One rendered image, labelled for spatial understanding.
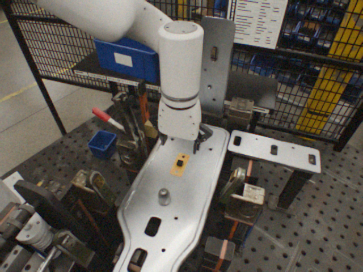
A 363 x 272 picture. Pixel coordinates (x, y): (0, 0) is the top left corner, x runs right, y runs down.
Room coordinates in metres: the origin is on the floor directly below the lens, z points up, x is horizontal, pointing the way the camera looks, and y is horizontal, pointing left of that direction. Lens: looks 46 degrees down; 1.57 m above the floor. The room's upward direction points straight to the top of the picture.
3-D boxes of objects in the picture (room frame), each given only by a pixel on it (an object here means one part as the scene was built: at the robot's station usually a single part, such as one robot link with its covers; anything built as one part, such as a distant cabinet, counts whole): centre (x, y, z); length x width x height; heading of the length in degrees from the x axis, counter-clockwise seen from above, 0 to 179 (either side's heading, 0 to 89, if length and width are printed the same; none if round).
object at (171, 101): (0.44, 0.00, 1.26); 0.09 x 0.08 x 0.03; 71
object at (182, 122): (0.44, 0.00, 1.20); 0.10 x 0.07 x 0.11; 71
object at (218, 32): (0.68, -0.10, 1.17); 0.12 x 0.01 x 0.34; 71
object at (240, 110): (0.65, -0.21, 0.88); 0.08 x 0.08 x 0.36; 71
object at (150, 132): (0.55, 0.10, 0.88); 0.04 x 0.04 x 0.36; 71
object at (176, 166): (0.44, 0.00, 1.01); 0.08 x 0.04 x 0.01; 161
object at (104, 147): (0.74, 0.36, 0.74); 0.11 x 0.10 x 0.09; 161
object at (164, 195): (0.32, 0.05, 1.02); 0.03 x 0.03 x 0.07
